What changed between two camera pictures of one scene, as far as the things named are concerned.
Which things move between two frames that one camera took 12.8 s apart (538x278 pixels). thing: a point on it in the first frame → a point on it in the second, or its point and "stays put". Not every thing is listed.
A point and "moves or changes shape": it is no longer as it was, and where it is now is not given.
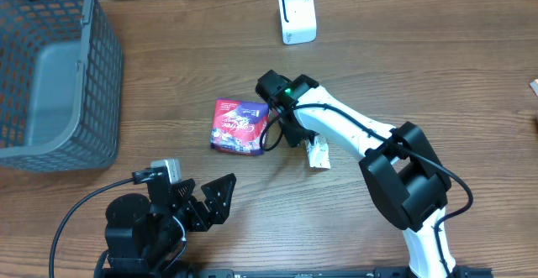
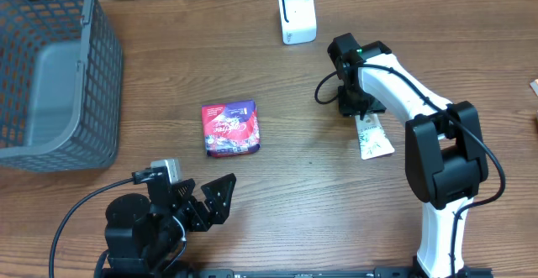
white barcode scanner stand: (298, 16) stays put
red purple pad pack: (237, 126) moves or changes shape
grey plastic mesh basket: (61, 65) stays put
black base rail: (311, 273) stays put
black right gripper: (295, 139) → (348, 109)
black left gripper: (219, 209) stays put
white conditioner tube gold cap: (318, 154) moves or changes shape
